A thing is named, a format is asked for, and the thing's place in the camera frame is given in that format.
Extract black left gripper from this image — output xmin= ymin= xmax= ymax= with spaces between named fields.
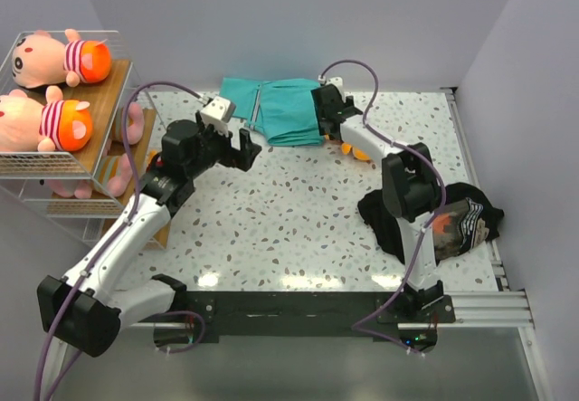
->
xmin=186 ymin=111 xmax=261 ymax=179

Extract orange bear polka dress back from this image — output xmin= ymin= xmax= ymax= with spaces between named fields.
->
xmin=324 ymin=135 xmax=371 ymax=162

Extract orange bear polka dress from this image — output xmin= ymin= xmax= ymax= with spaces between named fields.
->
xmin=324 ymin=135 xmax=371 ymax=162
xmin=146 ymin=149 xmax=160 ymax=170

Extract orange bear polka dress front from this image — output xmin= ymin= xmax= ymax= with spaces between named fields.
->
xmin=146 ymin=149 xmax=160 ymax=170

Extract pink pig striped shirt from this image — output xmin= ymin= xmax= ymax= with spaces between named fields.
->
xmin=109 ymin=102 xmax=145 ymax=146

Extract pink pig toy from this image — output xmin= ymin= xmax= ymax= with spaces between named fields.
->
xmin=45 ymin=154 xmax=133 ymax=199

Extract face-up doll orange hat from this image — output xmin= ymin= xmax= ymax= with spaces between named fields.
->
xmin=1 ymin=86 xmax=93 ymax=153

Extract black-haired doll orange pants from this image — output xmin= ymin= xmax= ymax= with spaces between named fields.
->
xmin=10 ymin=29 xmax=112 ymax=90

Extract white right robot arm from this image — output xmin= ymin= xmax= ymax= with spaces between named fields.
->
xmin=311 ymin=82 xmax=446 ymax=322

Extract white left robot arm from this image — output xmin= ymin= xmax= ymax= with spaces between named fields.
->
xmin=37 ymin=113 xmax=261 ymax=358

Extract folded teal cloth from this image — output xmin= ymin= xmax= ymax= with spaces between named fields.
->
xmin=219 ymin=78 xmax=324 ymax=147

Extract black printed garment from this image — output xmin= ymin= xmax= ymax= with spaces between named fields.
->
xmin=357 ymin=182 xmax=505 ymax=263

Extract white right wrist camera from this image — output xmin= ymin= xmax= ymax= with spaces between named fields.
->
xmin=318 ymin=75 xmax=344 ymax=92

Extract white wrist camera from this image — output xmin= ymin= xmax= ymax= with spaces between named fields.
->
xmin=318 ymin=75 xmax=344 ymax=92
xmin=200 ymin=96 xmax=236 ymax=134

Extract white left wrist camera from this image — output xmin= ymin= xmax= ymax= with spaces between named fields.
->
xmin=200 ymin=96 xmax=236 ymax=134

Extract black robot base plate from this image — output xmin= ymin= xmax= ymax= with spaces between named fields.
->
xmin=151 ymin=272 xmax=456 ymax=346

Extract white wire wooden shelf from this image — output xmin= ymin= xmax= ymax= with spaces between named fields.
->
xmin=1 ymin=29 xmax=163 ymax=245

